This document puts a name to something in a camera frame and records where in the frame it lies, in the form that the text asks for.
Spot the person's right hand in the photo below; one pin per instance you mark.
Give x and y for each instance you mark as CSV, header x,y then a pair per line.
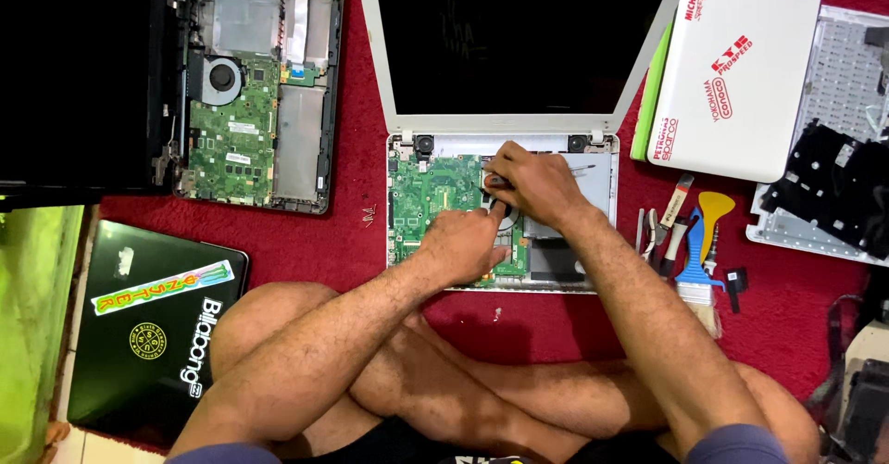
x,y
545,186

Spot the person's left hand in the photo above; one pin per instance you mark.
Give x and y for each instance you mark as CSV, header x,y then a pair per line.
x,y
458,248

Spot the person's left fingers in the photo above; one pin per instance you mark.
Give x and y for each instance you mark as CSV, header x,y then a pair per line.
x,y
496,221

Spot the person's right fingers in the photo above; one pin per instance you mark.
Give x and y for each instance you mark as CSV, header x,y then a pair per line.
x,y
510,162

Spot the orange and black screwdriver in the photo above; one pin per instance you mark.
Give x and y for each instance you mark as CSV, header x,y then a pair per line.
x,y
497,181

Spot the green motherboard in white laptop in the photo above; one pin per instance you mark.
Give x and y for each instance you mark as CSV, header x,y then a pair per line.
x,y
430,189

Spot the opened white laptop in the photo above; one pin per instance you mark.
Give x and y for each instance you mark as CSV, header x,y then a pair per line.
x,y
521,47

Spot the small heap of screws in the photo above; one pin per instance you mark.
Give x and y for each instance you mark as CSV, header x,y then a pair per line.
x,y
369,215

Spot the silver tweezers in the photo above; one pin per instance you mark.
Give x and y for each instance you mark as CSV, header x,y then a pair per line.
x,y
640,231

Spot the red carpet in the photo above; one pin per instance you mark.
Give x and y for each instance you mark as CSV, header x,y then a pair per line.
x,y
347,255

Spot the flat light green case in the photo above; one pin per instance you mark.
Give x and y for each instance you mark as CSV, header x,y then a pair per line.
x,y
649,96

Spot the yellow plastic pry tool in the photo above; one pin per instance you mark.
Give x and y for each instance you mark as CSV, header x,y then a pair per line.
x,y
717,207

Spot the small silver screwdriver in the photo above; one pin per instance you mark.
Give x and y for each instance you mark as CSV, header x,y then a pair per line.
x,y
712,252

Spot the closed white laptop, red stickers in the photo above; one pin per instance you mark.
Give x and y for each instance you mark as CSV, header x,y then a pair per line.
x,y
733,75

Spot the person's left leg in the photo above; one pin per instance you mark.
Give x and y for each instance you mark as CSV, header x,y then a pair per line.
x,y
278,325

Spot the person's leg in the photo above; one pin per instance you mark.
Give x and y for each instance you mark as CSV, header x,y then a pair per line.
x,y
278,325
778,408

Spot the person's black shorts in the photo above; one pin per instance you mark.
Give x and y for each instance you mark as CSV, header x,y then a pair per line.
x,y
417,450

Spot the small black plastic part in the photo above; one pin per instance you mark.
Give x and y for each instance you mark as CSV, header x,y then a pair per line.
x,y
735,283

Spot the green motherboard in black laptop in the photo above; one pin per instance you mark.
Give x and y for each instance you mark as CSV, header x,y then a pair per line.
x,y
239,137

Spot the black round cooling fan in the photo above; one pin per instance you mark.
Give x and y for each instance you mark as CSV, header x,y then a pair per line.
x,y
222,78

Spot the person's blue-grey shirt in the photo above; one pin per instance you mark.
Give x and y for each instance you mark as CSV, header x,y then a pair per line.
x,y
736,447

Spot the person's right leg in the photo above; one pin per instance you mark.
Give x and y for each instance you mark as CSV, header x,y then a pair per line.
x,y
778,408

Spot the white laptop keyboard cover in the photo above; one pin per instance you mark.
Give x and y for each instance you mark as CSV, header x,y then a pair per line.
x,y
840,68

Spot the closed black laptop with stickers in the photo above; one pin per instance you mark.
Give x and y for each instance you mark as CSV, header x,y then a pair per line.
x,y
149,325

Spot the heap of black equipment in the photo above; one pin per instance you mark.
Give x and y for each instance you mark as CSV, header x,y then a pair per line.
x,y
865,394

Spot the opened black laptop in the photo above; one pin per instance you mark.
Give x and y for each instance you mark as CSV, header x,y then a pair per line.
x,y
83,68

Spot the green translucent container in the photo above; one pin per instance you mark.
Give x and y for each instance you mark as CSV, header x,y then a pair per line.
x,y
35,325

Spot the black plastic laptop frame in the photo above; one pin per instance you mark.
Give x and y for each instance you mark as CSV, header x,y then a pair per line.
x,y
833,186

